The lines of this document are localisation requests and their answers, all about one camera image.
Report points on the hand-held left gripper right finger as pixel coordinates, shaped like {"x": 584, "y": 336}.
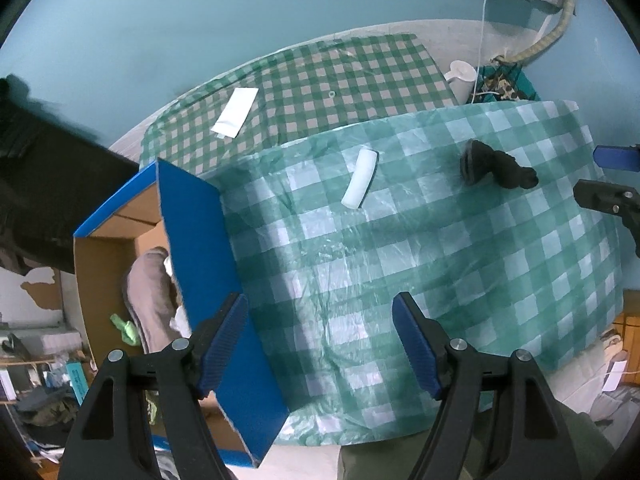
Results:
{"x": 415, "y": 345}

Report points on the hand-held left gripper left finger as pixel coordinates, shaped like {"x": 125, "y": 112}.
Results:
{"x": 225, "y": 345}

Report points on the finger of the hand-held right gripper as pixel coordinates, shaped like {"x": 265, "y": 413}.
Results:
{"x": 617, "y": 156}
{"x": 605, "y": 195}

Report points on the grey sweater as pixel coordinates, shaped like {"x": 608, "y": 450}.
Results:
{"x": 150, "y": 290}

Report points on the small green cloth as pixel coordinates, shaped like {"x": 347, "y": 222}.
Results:
{"x": 127, "y": 330}

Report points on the black sock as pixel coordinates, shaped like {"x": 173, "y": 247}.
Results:
{"x": 492, "y": 162}

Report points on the blue cardboard box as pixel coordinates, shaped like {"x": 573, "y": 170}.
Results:
{"x": 200, "y": 220}

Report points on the white sock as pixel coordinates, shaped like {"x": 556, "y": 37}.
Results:
{"x": 361, "y": 177}

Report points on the green checkered plastic sheet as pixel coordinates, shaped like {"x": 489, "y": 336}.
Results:
{"x": 450, "y": 260}

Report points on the person's olive trousers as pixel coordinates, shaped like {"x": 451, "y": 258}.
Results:
{"x": 380, "y": 460}

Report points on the leopard print cloth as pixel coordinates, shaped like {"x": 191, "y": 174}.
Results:
{"x": 502, "y": 87}

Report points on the teal storage box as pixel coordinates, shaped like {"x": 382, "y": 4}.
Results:
{"x": 77, "y": 380}

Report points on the white plastic jug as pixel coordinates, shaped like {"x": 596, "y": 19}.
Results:
{"x": 459, "y": 76}

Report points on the white paper tag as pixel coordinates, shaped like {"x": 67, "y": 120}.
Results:
{"x": 615, "y": 375}

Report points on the dark clothes pile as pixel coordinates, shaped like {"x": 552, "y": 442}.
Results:
{"x": 45, "y": 410}

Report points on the wooden shelf rack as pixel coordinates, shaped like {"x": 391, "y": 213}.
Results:
{"x": 30, "y": 361}

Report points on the black cabinet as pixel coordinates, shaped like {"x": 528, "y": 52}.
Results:
{"x": 45, "y": 185}

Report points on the green checkered fabric tablecloth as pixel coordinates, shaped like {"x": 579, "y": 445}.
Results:
{"x": 325, "y": 80}

